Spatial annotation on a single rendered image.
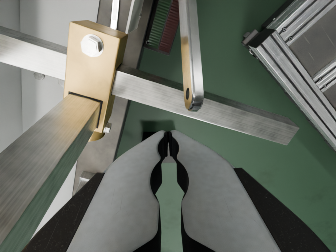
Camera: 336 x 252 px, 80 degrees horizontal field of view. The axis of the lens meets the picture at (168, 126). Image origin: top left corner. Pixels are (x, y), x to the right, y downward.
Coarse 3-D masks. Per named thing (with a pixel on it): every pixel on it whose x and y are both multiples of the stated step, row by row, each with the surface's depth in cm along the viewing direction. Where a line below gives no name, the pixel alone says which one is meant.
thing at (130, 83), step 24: (0, 48) 21; (24, 48) 21; (48, 48) 21; (48, 72) 22; (120, 72) 22; (144, 72) 25; (120, 96) 24; (144, 96) 24; (168, 96) 24; (216, 96) 26; (216, 120) 26; (240, 120) 26; (264, 120) 26; (288, 120) 28
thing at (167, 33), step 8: (176, 0) 30; (176, 8) 31; (168, 16) 31; (176, 16) 31; (168, 24) 32; (176, 24) 32; (168, 32) 33; (168, 40) 33; (160, 48) 34; (168, 48) 34
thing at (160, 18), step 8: (160, 0) 30; (168, 0) 30; (160, 8) 31; (168, 8) 31; (160, 16) 31; (152, 24) 32; (160, 24) 32; (152, 32) 33; (160, 32) 33; (152, 40) 33
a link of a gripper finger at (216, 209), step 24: (192, 144) 10; (192, 168) 9; (216, 168) 9; (192, 192) 8; (216, 192) 8; (240, 192) 8; (192, 216) 7; (216, 216) 7; (240, 216) 7; (192, 240) 6; (216, 240) 6; (240, 240) 6; (264, 240) 6
